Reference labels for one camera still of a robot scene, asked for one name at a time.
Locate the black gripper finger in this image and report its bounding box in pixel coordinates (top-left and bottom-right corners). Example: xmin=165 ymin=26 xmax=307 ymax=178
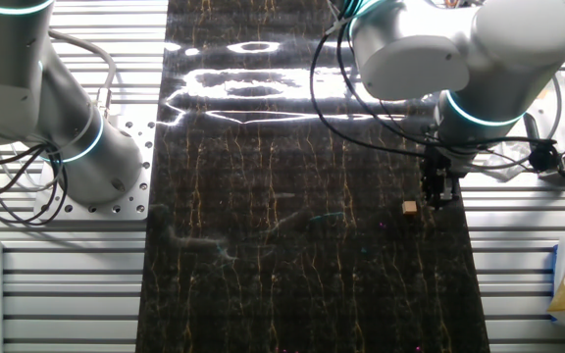
xmin=422 ymin=181 xmax=439 ymax=211
xmin=438 ymin=181 xmax=459 ymax=211

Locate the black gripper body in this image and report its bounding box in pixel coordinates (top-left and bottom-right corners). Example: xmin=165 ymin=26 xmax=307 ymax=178
xmin=419 ymin=144 xmax=460 ymax=183

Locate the crumpled white tissue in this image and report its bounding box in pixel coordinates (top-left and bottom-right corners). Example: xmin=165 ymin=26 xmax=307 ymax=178
xmin=483 ymin=146 xmax=534 ymax=181

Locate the flat white tissue sheet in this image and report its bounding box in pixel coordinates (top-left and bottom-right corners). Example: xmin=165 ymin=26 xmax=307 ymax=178
xmin=522 ymin=87 xmax=565 ymax=154

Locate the black marble pattern mat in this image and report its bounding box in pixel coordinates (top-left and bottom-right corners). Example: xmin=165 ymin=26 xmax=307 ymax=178
xmin=134 ymin=0 xmax=490 ymax=353

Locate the long black gripper cable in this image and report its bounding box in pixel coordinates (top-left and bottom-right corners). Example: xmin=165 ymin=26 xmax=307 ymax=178
xmin=308 ymin=14 xmax=429 ymax=161

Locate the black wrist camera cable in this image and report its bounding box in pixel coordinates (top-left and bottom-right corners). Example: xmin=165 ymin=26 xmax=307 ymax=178
xmin=334 ymin=24 xmax=558 ymax=153

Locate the black coiled cable bundle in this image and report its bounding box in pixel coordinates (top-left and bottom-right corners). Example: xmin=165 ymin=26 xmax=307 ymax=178
xmin=527 ymin=141 xmax=558 ymax=173

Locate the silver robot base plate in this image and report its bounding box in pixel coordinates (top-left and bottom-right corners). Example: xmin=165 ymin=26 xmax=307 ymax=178
xmin=33 ymin=105 xmax=157 ymax=222

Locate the thick grey robot cable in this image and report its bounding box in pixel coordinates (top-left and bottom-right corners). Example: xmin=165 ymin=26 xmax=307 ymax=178
xmin=46 ymin=27 xmax=118 ymax=122

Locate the black base cable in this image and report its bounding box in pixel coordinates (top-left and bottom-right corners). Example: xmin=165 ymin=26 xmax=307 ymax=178
xmin=0 ymin=146 xmax=69 ymax=227
xmin=0 ymin=143 xmax=48 ymax=176

